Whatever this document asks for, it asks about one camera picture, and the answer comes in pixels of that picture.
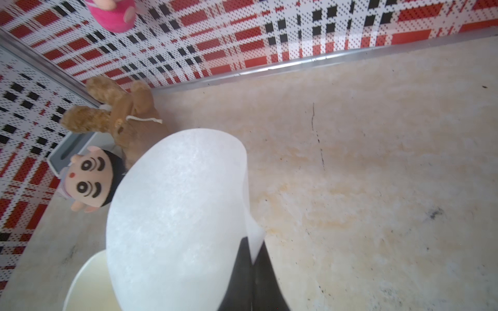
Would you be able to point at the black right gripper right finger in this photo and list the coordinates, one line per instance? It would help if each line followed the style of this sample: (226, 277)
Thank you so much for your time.
(266, 293)

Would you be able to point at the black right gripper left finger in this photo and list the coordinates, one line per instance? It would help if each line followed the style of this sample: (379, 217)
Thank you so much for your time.
(238, 296)

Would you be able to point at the printed paper milk tea cup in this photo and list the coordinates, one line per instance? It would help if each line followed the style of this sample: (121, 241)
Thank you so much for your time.
(91, 289)

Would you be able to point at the striped shirt boy plush doll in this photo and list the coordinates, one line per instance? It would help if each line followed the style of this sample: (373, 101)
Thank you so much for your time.
(91, 180)

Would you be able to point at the brown capybara plush toy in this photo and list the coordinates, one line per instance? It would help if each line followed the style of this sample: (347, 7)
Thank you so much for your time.
(131, 117)

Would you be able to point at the pink hanging plush doll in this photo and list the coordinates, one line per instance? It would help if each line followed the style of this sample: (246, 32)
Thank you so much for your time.
(113, 16)

